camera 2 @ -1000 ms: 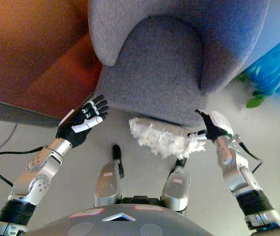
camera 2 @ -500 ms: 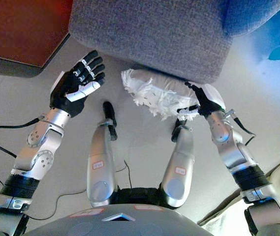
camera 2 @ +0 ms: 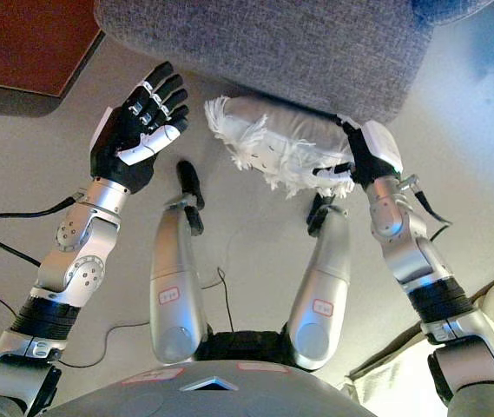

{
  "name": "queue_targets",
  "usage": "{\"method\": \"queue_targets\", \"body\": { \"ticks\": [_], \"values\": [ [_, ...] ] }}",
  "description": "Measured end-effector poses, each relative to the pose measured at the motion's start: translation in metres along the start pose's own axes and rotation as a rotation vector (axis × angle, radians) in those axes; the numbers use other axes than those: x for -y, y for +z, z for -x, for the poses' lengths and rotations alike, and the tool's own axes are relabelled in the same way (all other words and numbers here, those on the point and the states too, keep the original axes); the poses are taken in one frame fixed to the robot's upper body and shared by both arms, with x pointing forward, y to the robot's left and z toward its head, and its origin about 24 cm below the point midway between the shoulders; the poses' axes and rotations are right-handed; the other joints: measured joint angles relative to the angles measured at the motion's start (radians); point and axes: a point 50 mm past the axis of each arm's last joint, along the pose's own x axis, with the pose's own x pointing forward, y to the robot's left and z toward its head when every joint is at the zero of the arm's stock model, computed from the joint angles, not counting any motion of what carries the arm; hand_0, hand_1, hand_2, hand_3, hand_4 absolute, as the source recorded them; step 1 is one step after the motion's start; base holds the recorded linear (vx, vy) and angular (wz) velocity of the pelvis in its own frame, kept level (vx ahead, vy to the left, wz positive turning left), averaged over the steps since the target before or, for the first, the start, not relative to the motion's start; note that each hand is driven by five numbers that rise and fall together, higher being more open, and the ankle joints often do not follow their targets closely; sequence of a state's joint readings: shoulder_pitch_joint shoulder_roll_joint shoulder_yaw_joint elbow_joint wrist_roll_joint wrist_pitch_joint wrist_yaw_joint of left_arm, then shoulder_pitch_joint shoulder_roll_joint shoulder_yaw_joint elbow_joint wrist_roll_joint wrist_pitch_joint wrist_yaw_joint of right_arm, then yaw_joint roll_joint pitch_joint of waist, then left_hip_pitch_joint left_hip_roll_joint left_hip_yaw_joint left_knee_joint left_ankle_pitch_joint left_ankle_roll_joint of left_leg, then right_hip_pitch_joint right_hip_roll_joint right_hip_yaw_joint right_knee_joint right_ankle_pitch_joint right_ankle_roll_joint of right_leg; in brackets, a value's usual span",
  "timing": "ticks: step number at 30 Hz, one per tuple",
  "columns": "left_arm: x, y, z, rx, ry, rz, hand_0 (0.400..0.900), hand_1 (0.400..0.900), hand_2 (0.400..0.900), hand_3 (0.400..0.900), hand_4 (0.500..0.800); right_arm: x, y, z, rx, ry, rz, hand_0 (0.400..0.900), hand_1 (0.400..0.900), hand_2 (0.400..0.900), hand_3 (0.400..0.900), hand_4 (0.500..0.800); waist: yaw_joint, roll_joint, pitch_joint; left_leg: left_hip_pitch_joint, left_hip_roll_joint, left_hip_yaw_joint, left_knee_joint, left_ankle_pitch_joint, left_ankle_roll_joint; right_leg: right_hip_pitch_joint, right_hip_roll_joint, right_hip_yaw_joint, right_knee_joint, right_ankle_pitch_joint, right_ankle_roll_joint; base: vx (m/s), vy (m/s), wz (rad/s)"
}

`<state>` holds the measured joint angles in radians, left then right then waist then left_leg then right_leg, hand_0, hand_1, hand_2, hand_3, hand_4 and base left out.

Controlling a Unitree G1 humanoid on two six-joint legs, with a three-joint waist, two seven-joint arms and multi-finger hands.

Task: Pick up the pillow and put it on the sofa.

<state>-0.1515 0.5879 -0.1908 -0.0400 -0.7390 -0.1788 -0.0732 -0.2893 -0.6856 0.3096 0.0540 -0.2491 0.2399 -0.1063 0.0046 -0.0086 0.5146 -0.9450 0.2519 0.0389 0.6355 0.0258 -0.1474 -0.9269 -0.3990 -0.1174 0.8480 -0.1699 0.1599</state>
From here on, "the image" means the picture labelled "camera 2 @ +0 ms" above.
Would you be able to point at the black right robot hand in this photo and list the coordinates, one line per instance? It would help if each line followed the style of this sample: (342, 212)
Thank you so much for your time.
(372, 156)

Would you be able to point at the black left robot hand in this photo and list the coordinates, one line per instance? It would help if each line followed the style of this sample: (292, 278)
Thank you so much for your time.
(125, 139)

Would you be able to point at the white fringed pillow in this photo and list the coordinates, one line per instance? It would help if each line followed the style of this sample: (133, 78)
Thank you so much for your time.
(281, 139)

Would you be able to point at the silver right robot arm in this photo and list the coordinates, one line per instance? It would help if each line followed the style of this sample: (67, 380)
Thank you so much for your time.
(416, 256)

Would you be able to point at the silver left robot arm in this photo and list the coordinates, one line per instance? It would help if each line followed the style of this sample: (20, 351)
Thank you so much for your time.
(77, 260)

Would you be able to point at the silver left robot leg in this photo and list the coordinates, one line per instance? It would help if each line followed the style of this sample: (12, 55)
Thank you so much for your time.
(173, 269)

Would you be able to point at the brown wooden table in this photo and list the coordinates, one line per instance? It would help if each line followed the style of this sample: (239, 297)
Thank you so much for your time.
(25, 39)

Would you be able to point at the grey fabric armchair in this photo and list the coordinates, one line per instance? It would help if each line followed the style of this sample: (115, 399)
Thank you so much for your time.
(272, 43)

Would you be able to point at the beige cushion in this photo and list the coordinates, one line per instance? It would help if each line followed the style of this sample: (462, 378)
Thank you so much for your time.
(403, 378)

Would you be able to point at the grey robot torso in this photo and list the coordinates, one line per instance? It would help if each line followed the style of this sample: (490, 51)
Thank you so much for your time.
(212, 399)

